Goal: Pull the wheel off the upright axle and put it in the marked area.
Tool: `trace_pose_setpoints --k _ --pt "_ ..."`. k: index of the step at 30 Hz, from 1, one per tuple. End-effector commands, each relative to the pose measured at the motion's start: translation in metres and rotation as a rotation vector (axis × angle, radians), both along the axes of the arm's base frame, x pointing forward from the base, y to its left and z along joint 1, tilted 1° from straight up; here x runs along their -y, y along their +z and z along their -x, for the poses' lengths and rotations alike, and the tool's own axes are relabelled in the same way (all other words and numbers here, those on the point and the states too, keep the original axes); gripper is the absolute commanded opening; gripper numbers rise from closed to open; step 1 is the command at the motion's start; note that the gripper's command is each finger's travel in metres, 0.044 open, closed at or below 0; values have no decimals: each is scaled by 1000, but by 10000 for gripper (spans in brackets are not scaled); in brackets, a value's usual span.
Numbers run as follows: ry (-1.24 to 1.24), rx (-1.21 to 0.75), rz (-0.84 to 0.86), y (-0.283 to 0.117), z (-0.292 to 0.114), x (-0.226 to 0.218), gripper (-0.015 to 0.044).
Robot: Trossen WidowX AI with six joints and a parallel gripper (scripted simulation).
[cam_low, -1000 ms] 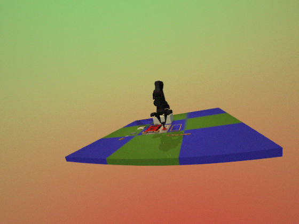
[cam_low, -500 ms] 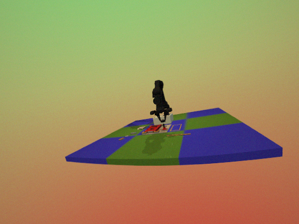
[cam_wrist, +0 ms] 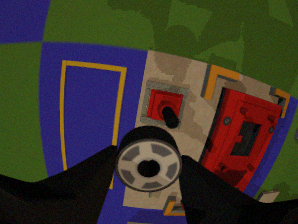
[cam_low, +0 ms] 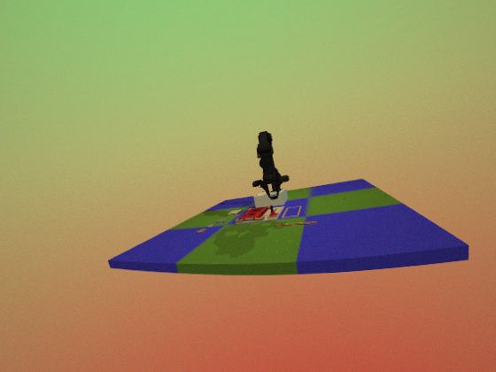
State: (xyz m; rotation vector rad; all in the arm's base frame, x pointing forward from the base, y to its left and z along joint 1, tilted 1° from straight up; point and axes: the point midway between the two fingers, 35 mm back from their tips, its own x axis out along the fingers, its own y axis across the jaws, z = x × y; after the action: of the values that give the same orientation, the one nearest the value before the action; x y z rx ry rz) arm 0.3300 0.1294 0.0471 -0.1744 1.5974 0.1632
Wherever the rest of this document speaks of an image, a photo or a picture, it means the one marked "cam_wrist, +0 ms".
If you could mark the black wheel with grey hub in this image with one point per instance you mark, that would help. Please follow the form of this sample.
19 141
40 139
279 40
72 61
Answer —
163 168

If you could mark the yellow rectangular outline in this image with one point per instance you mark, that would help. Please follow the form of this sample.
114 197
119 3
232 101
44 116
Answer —
119 98

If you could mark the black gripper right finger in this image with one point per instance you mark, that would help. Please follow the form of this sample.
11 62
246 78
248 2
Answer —
210 200

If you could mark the tan flat slab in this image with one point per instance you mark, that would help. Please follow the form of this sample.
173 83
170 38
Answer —
201 85

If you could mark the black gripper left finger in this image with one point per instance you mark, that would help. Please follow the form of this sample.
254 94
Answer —
70 197

